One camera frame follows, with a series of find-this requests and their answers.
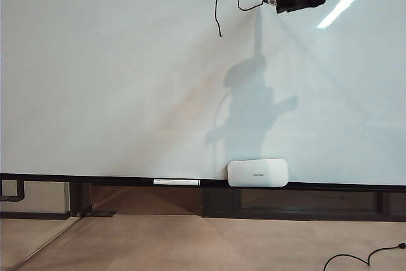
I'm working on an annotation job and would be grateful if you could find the white capped marker pen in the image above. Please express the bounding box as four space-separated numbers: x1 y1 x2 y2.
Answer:
153 178 200 187

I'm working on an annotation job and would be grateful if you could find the large glass whiteboard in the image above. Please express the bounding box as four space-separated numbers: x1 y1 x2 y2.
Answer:
0 0 406 187

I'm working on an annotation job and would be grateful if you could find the black stand foot plate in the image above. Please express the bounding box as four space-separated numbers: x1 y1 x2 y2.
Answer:
91 210 119 219

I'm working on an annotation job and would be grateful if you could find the black whiteboard tray ledge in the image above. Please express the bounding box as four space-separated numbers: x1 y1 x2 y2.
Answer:
0 173 406 194

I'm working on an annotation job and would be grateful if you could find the dark wall baseboard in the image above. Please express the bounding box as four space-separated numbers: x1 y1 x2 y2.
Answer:
0 212 71 221

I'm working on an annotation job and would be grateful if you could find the black low frame panel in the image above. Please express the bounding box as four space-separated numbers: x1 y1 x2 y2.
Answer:
201 187 406 223

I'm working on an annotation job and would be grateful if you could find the black wall pipe bracket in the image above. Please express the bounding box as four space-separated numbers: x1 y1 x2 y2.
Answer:
0 179 26 203

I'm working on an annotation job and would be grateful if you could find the black whiteboard stand leg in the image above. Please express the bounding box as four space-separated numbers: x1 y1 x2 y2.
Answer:
69 182 93 218

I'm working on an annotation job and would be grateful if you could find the black floor power cable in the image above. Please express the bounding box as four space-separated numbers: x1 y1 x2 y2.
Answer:
323 242 406 271

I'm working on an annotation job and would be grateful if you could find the white whiteboard eraser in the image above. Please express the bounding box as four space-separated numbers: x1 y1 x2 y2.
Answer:
227 157 289 188

